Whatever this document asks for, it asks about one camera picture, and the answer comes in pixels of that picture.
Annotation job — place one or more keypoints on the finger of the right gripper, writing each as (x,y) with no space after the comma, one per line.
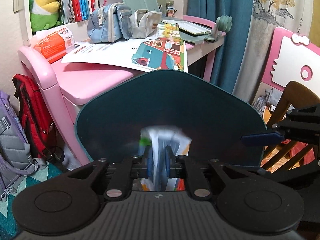
(262,139)

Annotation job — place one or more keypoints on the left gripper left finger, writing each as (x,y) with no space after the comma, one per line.
(131,168)

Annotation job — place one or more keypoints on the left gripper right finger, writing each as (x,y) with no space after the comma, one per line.
(186,168)

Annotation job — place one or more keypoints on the white green snack bag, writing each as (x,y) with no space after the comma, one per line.
(158,138)

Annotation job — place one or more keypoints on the dark teal trash bin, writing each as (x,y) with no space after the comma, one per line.
(109,125)

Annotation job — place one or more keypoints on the pink white board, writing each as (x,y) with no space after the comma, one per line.
(292,60)

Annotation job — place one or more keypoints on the red black backpack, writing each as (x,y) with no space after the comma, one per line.
(36,120)

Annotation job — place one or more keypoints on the purple grey backpack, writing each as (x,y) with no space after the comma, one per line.
(16,159)

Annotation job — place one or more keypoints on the pink desk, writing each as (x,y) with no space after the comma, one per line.
(66,87)

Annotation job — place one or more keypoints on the colourful picture book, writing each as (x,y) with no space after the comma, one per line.
(165,49)

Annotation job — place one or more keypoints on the printed tree curtain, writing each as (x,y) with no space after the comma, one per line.
(275,26)

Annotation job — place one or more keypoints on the blue curtain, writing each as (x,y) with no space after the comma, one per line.
(232,17)

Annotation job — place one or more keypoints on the grey pencil case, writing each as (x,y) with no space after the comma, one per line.
(144,22)

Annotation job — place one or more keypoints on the orange tissue pack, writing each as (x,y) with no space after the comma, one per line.
(55,45)

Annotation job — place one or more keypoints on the blue pencil case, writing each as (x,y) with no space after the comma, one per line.
(110,23)

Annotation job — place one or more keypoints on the yellow green plush toy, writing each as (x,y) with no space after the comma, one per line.
(44,14)

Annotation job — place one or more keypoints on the green desk crank handle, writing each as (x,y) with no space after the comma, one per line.
(223,23)

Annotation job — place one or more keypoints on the white wall socket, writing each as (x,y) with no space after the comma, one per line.
(16,5)

